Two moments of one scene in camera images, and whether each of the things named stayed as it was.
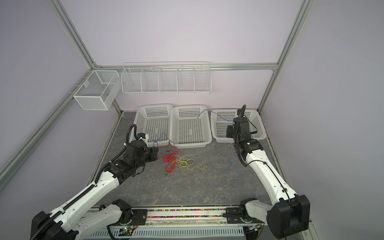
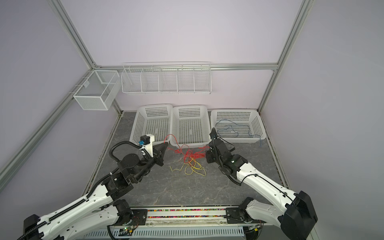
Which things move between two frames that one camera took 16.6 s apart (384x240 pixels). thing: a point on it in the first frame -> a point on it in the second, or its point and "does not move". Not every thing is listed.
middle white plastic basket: x=190 y=127 does not move
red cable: x=169 y=158 -> x=189 y=154
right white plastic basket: x=220 y=119 does not move
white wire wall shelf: x=167 y=77 does not move
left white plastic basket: x=156 y=120 does not move
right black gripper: x=231 y=129 -> x=209 y=153
